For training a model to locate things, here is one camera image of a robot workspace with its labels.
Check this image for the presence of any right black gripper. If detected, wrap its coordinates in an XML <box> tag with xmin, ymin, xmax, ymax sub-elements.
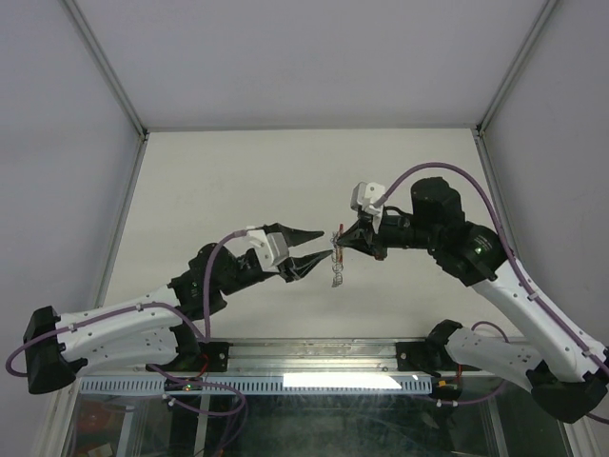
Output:
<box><xmin>336</xmin><ymin>211</ymin><xmax>440</xmax><ymax>262</ymax></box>

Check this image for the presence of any red handled keyring holder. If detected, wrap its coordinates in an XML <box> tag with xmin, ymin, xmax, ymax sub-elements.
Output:
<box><xmin>330</xmin><ymin>224</ymin><xmax>344</xmax><ymax>288</ymax></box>

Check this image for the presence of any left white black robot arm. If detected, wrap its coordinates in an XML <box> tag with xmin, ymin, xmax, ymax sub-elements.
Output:
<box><xmin>6</xmin><ymin>223</ymin><xmax>332</xmax><ymax>395</ymax></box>

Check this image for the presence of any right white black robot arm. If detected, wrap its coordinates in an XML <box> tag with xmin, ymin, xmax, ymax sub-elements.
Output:
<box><xmin>337</xmin><ymin>177</ymin><xmax>608</xmax><ymax>424</ymax></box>

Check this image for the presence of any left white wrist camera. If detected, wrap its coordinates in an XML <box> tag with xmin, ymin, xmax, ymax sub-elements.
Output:
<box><xmin>246</xmin><ymin>226</ymin><xmax>289</xmax><ymax>267</ymax></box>

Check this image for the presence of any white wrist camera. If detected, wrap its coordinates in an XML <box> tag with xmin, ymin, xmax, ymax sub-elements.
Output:
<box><xmin>350</xmin><ymin>182</ymin><xmax>386</xmax><ymax>233</ymax></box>
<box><xmin>246</xmin><ymin>226</ymin><xmax>289</xmax><ymax>267</ymax></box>

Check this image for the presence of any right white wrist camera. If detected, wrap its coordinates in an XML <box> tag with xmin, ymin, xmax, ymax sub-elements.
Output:
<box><xmin>350</xmin><ymin>182</ymin><xmax>386</xmax><ymax>233</ymax></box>

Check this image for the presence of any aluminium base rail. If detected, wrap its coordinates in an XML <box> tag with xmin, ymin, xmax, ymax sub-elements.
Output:
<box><xmin>78</xmin><ymin>336</ymin><xmax>457</xmax><ymax>377</ymax></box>

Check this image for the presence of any white slotted cable duct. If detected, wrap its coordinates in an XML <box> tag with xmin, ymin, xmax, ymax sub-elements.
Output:
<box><xmin>80</xmin><ymin>373</ymin><xmax>432</xmax><ymax>396</ymax></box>

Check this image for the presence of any right aluminium frame post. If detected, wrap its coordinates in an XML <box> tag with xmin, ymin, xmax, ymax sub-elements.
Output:
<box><xmin>476</xmin><ymin>0</ymin><xmax>560</xmax><ymax>135</ymax></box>

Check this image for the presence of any aluminium frame post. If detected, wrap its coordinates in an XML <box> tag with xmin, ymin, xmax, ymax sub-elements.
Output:
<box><xmin>476</xmin><ymin>0</ymin><xmax>560</xmax><ymax>135</ymax></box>
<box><xmin>58</xmin><ymin>0</ymin><xmax>148</xmax><ymax>141</ymax></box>

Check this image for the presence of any left aluminium frame post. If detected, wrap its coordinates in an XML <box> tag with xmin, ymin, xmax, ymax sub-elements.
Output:
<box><xmin>58</xmin><ymin>0</ymin><xmax>148</xmax><ymax>141</ymax></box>

